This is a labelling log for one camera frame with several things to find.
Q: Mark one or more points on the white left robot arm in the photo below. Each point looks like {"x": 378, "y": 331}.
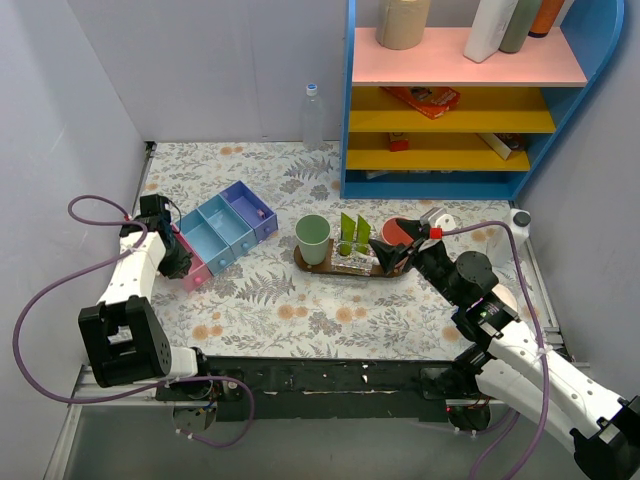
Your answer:
{"x": 124, "y": 340}

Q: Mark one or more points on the green plastic cup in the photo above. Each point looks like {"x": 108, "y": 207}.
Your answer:
{"x": 313, "y": 233}

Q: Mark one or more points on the grey green bottle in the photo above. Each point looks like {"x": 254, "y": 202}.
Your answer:
{"x": 519, "y": 26}

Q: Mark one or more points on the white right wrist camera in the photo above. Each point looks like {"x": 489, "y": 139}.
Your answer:
{"x": 435, "y": 222}

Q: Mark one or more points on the orange bottle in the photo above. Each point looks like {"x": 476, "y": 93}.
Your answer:
{"x": 545, "y": 18}

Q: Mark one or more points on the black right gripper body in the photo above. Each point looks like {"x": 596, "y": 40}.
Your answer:
{"x": 410, "y": 250}

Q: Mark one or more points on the white brown flat box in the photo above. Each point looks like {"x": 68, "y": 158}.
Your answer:
{"x": 505, "y": 145}

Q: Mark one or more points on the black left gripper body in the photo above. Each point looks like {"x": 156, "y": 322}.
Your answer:
{"x": 177, "y": 258}

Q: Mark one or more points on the lime green toothpaste tube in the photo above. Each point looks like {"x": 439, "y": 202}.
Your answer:
{"x": 347, "y": 232}
{"x": 363, "y": 230}

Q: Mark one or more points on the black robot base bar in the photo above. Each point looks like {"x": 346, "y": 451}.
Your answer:
{"x": 291, "y": 388}

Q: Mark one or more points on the pink plastic cup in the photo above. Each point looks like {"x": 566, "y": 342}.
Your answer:
{"x": 393, "y": 234}

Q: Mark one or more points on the clear plastic water bottle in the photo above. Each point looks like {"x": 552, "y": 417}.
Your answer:
{"x": 312, "y": 118}

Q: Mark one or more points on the red small box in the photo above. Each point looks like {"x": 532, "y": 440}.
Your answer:
{"x": 398, "y": 141}

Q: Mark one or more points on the blue wooden shelf unit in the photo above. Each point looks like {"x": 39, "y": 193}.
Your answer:
{"x": 534, "y": 92}

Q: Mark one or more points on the light blue drawer box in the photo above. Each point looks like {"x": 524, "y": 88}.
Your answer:
{"x": 229, "y": 225}

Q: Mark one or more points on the toilet paper roll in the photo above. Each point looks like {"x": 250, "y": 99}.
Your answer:
{"x": 505, "y": 296}

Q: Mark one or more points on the red orange snack box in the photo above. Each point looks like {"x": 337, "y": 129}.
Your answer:
{"x": 432, "y": 102}

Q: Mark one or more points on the clear textured toothbrush holder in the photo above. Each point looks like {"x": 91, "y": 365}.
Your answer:
{"x": 356, "y": 263}

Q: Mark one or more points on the pink drawer box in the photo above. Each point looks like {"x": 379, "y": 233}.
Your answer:
{"x": 198, "y": 274}

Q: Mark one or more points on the white bottle grey cap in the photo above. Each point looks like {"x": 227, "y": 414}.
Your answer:
{"x": 499, "y": 249}

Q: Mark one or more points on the oval wooden tray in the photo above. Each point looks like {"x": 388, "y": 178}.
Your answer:
{"x": 325, "y": 269}

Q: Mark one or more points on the purple drawer box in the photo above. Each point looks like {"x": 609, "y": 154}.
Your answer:
{"x": 246, "y": 203}

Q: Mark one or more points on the white tall bottle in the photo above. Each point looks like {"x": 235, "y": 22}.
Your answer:
{"x": 489, "y": 26}

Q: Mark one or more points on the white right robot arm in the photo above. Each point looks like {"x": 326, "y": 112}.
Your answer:
{"x": 598, "y": 426}

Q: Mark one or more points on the beige paper towel roll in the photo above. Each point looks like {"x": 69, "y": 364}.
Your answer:
{"x": 401, "y": 23}

